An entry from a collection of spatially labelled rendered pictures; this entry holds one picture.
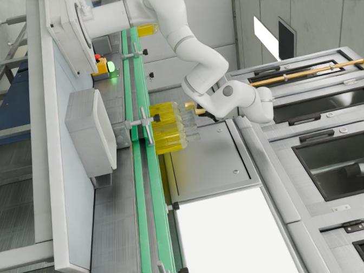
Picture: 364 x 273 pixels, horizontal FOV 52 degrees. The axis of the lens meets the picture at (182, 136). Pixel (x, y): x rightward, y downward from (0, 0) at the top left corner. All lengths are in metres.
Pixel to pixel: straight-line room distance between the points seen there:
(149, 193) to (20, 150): 0.97
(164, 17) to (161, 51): 6.53
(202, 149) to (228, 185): 0.25
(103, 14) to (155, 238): 0.73
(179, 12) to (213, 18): 6.47
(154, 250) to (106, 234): 0.15
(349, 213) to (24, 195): 1.27
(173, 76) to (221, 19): 1.51
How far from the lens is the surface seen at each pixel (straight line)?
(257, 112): 1.41
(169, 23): 1.22
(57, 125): 1.06
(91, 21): 1.33
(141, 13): 1.33
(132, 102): 1.51
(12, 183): 1.84
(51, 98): 1.11
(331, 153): 1.63
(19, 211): 1.68
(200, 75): 1.23
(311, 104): 1.92
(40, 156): 1.09
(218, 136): 1.66
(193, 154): 1.59
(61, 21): 1.21
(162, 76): 7.95
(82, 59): 1.33
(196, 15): 7.58
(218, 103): 1.27
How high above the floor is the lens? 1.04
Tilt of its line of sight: 1 degrees up
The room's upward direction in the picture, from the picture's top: 77 degrees clockwise
